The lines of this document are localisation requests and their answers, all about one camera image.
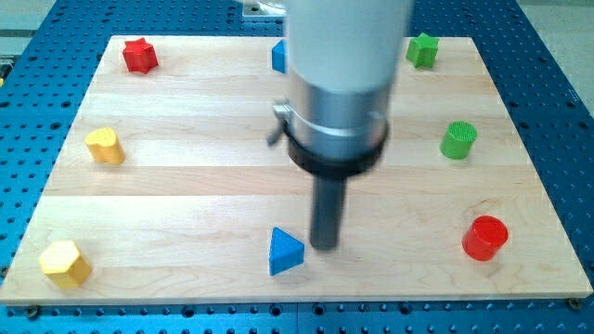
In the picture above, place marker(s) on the blue triangle block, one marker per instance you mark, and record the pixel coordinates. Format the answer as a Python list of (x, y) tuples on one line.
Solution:
[(285, 252)]

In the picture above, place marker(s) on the blue block behind arm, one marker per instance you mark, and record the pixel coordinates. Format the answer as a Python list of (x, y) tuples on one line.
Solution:
[(278, 56)]

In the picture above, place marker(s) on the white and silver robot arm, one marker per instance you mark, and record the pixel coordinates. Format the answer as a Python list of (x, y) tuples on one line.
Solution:
[(341, 62)]

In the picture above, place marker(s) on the yellow heart block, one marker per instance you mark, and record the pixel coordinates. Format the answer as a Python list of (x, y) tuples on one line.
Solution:
[(104, 146)]

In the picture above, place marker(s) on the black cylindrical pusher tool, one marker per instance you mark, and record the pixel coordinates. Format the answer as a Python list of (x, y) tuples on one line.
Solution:
[(327, 206)]

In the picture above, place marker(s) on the light wooden board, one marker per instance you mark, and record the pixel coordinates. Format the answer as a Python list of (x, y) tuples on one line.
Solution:
[(188, 216)]

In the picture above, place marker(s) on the green cylinder block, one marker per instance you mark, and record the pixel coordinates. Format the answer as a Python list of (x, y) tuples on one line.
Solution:
[(458, 140)]

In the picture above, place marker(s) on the green star block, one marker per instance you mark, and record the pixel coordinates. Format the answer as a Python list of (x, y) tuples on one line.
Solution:
[(422, 50)]

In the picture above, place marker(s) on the red star block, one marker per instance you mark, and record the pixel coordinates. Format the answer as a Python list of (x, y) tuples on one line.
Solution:
[(140, 56)]

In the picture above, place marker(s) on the red cylinder block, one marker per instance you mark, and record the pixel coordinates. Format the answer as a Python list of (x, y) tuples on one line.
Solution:
[(485, 237)]

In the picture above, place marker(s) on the yellow hexagon block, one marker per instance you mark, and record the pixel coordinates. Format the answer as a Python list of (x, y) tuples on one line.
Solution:
[(64, 264)]

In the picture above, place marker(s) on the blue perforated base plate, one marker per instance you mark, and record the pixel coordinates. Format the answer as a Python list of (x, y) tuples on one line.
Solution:
[(47, 86)]

